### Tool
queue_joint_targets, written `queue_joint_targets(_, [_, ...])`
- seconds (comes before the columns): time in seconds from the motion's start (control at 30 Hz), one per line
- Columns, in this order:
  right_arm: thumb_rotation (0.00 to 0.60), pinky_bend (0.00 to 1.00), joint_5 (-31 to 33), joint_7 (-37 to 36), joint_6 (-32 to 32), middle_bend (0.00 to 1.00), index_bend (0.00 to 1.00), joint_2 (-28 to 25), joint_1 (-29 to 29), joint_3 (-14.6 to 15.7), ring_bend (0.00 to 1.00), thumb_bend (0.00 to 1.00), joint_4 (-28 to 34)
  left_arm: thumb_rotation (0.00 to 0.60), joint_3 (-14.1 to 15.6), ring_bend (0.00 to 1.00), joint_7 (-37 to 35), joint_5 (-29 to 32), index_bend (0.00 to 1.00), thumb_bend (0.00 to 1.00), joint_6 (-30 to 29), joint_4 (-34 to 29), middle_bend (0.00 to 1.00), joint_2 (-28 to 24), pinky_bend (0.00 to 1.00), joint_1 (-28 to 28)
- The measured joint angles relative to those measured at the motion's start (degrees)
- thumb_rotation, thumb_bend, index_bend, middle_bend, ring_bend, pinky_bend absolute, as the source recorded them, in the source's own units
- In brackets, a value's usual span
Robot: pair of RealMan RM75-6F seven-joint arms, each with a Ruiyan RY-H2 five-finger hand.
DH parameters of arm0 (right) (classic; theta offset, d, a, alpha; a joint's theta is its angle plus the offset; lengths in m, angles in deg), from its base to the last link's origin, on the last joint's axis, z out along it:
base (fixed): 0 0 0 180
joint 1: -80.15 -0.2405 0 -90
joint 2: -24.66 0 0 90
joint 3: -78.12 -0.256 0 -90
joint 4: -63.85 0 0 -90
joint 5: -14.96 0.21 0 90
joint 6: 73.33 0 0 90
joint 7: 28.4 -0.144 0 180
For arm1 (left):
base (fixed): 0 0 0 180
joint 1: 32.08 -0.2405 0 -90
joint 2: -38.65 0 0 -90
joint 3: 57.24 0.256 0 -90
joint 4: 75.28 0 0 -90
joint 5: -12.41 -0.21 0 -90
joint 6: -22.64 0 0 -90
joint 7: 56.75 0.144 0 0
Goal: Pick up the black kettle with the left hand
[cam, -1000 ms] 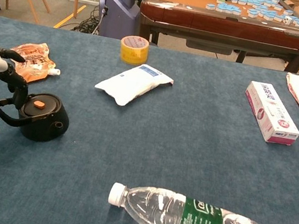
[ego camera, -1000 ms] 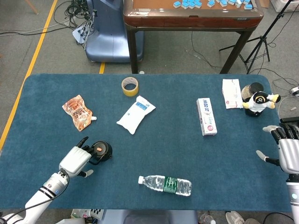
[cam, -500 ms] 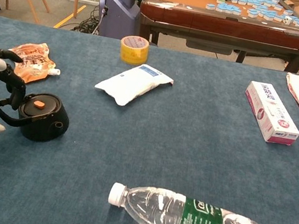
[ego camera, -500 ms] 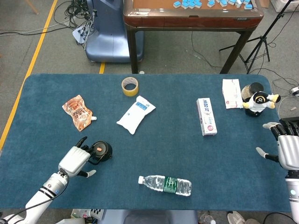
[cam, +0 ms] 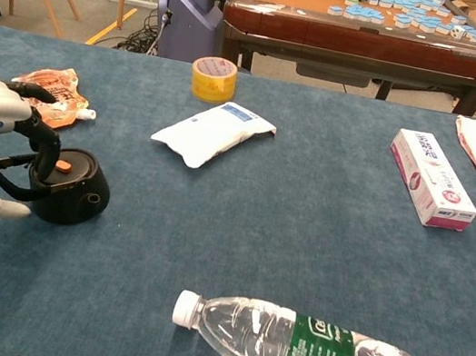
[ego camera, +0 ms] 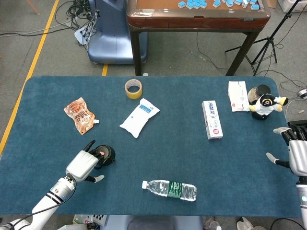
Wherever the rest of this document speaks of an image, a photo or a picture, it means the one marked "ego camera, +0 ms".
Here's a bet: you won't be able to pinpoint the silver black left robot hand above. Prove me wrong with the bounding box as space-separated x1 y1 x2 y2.
65 140 105 184

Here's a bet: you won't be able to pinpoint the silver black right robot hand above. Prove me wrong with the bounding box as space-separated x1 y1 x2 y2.
265 126 307 178

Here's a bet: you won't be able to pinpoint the black kettle with orange knob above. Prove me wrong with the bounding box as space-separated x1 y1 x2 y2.
92 144 117 170

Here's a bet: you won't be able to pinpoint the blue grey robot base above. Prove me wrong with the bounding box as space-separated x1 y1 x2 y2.
87 0 148 65

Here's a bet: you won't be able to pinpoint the orange spout drink pouch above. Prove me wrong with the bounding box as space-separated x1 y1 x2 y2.
63 97 100 136

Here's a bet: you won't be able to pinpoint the black white penguin plush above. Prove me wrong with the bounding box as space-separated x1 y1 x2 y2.
248 93 290 120

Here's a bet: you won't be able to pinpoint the white plastic pack blue label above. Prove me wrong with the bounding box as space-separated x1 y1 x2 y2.
119 98 161 139

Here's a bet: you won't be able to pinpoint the grain jar black lid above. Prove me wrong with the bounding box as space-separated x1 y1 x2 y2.
247 84 272 104

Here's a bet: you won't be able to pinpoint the white red wipes packet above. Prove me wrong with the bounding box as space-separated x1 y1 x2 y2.
227 80 250 113

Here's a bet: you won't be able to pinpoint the grey white shoes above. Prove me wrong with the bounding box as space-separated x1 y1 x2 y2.
236 217 264 230

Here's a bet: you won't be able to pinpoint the blue felt table cloth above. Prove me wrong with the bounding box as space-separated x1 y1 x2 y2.
0 76 303 219

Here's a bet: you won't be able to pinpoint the yellow packing tape roll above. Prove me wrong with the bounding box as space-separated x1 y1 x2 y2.
124 79 143 99

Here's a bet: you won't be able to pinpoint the grey robot torso base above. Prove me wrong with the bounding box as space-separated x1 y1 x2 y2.
105 215 203 230

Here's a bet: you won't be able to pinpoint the white pink toothpaste box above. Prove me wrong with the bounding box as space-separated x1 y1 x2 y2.
201 100 224 141

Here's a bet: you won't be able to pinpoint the clear water bottle green label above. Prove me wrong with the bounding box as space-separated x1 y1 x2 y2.
142 179 198 202

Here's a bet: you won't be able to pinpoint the black tripod stand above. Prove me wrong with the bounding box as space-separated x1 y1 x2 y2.
224 0 302 77

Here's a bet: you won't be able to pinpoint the white power strip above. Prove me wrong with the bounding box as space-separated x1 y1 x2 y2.
74 23 98 46

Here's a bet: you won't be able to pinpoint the wooden pole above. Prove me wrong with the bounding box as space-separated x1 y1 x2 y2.
25 0 40 15

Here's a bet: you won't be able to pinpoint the brown mahjong table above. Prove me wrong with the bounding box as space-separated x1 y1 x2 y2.
126 0 271 77

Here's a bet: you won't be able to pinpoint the black floor cable bundle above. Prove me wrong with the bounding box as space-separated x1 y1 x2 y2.
55 0 99 29

